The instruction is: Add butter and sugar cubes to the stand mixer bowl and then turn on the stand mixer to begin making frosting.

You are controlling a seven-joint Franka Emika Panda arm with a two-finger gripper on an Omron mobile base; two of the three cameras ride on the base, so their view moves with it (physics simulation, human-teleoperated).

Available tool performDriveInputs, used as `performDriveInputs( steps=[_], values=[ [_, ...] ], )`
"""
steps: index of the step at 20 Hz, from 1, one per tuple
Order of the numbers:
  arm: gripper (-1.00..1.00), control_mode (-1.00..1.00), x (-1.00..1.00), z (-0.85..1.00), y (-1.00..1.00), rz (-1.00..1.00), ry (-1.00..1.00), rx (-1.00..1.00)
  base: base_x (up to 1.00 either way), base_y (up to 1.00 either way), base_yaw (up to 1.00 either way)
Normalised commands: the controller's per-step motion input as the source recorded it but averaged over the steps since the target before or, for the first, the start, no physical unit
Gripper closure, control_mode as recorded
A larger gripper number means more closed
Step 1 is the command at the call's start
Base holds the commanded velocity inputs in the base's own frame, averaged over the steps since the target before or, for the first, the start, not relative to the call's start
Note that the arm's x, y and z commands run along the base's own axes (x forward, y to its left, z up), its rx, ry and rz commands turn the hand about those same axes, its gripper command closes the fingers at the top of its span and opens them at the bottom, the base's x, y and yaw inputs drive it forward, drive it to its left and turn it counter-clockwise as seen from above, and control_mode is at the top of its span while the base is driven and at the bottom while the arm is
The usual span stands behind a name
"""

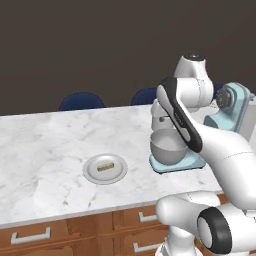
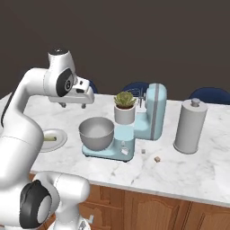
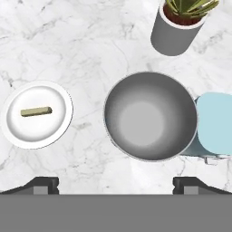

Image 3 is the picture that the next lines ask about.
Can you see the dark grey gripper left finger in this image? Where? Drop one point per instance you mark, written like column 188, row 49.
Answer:
column 45, row 183

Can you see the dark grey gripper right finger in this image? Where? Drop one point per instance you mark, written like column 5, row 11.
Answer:
column 186, row 183

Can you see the yellow butter stick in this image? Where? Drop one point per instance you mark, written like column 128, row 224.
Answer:
column 36, row 111

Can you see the grey metal mixer bowl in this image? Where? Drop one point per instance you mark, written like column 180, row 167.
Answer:
column 150, row 116

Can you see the white round plate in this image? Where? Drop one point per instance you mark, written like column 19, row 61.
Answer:
column 36, row 114

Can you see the grey plant pot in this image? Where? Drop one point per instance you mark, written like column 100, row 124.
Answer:
column 172, row 35

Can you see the green potted plant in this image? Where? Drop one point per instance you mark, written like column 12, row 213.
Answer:
column 190, row 7

